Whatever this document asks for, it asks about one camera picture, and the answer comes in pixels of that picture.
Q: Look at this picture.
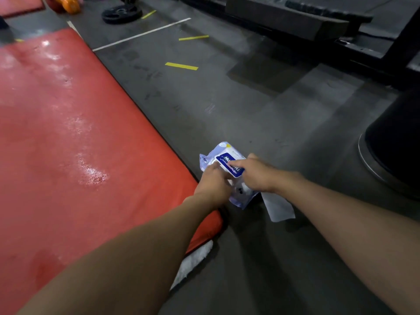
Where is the person's left forearm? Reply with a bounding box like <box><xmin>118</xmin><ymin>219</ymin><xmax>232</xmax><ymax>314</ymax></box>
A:
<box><xmin>16</xmin><ymin>195</ymin><xmax>216</xmax><ymax>315</ymax></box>

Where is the person's left hand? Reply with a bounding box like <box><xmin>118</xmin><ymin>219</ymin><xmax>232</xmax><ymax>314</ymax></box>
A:
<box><xmin>193</xmin><ymin>160</ymin><xmax>234</xmax><ymax>211</ymax></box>

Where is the white wet wipe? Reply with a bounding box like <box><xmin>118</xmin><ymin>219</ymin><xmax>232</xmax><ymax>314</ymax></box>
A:
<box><xmin>261</xmin><ymin>192</ymin><xmax>296</xmax><ymax>223</ymax></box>

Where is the white fluffy padding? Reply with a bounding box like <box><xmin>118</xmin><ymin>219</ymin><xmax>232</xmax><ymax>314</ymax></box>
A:
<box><xmin>170</xmin><ymin>240</ymin><xmax>214</xmax><ymax>291</ymax></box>

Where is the orange kettlebell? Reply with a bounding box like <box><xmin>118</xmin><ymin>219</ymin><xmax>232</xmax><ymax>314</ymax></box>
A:
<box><xmin>59</xmin><ymin>0</ymin><xmax>81</xmax><ymax>14</ymax></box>

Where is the pale blue wipes pack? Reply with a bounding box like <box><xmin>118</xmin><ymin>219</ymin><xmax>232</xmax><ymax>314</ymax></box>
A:
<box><xmin>199</xmin><ymin>141</ymin><xmax>260</xmax><ymax>210</ymax></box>

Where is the person's right hand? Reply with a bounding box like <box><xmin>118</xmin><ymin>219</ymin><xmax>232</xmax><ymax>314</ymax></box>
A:
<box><xmin>228</xmin><ymin>153</ymin><xmax>291</xmax><ymax>195</ymax></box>

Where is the black weight plate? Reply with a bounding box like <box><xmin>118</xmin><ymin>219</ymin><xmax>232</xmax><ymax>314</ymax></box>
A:
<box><xmin>101</xmin><ymin>4</ymin><xmax>144</xmax><ymax>25</ymax></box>

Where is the red mat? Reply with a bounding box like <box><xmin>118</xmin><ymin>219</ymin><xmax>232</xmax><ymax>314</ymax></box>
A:
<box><xmin>0</xmin><ymin>28</ymin><xmax>224</xmax><ymax>315</ymax></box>
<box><xmin>0</xmin><ymin>0</ymin><xmax>46</xmax><ymax>18</ymax></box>

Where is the black round base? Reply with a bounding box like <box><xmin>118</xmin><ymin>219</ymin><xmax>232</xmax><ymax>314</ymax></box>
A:
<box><xmin>357</xmin><ymin>85</ymin><xmax>420</xmax><ymax>200</ymax></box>

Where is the person's right forearm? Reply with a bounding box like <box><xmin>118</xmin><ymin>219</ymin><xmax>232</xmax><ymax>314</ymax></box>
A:
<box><xmin>279</xmin><ymin>172</ymin><xmax>420</xmax><ymax>315</ymax></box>

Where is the black gym machine frame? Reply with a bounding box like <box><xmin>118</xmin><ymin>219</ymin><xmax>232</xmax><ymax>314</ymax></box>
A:
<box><xmin>170</xmin><ymin>0</ymin><xmax>420</xmax><ymax>89</ymax></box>

